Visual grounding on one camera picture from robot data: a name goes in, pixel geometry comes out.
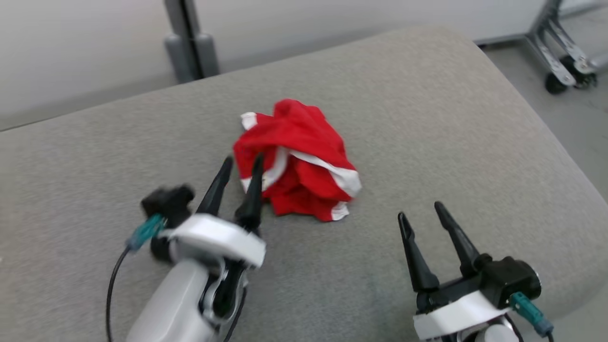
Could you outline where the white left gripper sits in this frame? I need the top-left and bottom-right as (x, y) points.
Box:
(161, 153), (267, 269)

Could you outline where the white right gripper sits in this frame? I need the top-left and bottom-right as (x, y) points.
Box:
(398, 200), (513, 342)

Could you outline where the red white basketball jersey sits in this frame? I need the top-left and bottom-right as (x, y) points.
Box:
(232, 98), (362, 222)

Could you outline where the teal left camera connector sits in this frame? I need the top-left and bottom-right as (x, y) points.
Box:
(126, 214), (167, 251)

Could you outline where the teal camera connector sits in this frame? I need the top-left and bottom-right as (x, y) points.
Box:
(509, 292), (555, 338)
(126, 214), (167, 251)

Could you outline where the teal right camera connector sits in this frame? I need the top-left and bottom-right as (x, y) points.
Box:
(509, 292), (555, 338)

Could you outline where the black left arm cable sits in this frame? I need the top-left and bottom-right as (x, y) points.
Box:
(105, 247), (131, 342)

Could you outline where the grey partition post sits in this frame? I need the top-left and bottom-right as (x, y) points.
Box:
(163, 0), (220, 85)

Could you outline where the grey metal wheeled frame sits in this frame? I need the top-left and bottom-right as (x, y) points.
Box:
(475, 0), (608, 95)

